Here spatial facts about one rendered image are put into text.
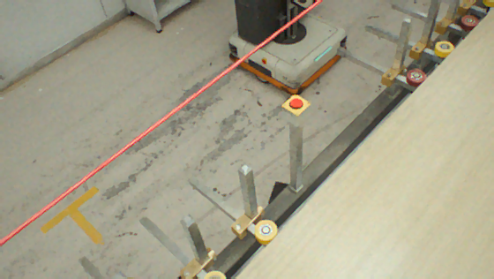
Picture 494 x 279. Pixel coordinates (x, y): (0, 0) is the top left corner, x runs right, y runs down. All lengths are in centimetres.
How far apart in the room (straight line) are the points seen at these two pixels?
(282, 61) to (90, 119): 146
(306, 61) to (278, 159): 71
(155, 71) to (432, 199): 249
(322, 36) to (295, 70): 39
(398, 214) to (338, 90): 177
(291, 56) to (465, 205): 177
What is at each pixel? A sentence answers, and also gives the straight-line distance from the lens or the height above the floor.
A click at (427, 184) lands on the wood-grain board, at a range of 174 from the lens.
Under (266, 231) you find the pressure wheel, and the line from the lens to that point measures 157.
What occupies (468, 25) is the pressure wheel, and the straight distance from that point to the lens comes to 245.
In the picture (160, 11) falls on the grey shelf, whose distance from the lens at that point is 399.
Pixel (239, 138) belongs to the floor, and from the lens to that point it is 298.
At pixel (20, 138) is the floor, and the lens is 355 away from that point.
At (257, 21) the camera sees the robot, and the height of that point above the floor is 52.
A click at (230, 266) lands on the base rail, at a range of 175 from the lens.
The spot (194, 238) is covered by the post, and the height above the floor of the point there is 105.
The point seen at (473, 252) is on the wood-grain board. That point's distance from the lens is 165.
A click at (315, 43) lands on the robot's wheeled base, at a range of 321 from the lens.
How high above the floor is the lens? 230
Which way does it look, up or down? 51 degrees down
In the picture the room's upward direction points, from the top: 7 degrees counter-clockwise
